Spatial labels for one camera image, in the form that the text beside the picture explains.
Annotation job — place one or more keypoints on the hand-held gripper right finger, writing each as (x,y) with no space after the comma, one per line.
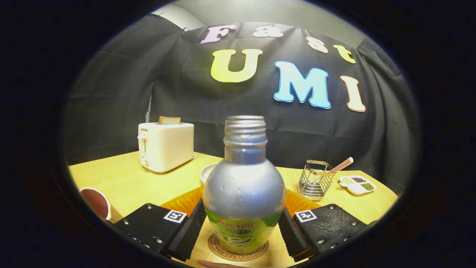
(293,234)

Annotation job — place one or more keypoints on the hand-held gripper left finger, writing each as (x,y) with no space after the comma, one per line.
(186,234)

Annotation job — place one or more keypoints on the round cork coaster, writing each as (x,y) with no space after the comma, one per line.
(214,247)

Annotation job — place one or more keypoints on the silver bottle with green label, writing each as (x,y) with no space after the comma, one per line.
(243,190)

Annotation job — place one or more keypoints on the white oval plate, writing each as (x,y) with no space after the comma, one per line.
(206,172)

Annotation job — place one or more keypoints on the wooden table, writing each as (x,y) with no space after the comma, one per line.
(126,182)

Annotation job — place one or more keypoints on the white divided dish with beans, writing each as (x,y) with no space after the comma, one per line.
(357,185)

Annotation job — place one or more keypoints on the red striped straw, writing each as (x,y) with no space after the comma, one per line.
(342,164)

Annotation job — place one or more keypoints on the cream toaster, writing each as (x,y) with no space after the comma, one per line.
(167,147)

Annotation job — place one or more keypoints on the toast slice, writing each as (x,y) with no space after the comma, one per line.
(169,120)

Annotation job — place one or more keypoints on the black backdrop cloth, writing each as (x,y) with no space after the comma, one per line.
(111,93)

